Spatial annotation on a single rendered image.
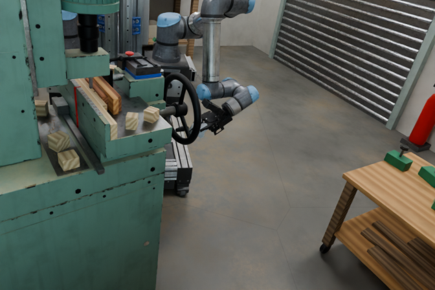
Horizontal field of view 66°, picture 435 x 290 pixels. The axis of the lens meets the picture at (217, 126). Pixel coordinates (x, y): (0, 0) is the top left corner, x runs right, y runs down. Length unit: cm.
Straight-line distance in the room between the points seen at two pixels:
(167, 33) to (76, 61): 79
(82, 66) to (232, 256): 123
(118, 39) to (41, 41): 94
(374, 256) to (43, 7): 170
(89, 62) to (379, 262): 155
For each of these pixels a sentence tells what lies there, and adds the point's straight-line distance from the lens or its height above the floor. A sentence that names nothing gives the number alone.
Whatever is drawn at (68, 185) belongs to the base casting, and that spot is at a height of 77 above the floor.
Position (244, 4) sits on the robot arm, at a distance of 150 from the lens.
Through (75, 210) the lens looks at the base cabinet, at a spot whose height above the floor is 67.
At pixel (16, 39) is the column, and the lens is 94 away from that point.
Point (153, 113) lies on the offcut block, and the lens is 104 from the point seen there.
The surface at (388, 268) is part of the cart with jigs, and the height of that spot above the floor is 20.
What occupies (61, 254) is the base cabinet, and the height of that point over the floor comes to 51.
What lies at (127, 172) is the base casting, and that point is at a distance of 109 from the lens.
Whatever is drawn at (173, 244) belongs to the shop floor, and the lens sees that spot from 188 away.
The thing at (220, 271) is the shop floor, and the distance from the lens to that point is 181.
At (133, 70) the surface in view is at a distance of 121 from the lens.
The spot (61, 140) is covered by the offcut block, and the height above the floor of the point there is 84.
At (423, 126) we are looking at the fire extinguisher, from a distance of 347.
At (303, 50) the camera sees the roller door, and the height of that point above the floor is 30.
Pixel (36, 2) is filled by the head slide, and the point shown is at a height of 122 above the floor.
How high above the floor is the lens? 142
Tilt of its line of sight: 29 degrees down
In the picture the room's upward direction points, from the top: 9 degrees clockwise
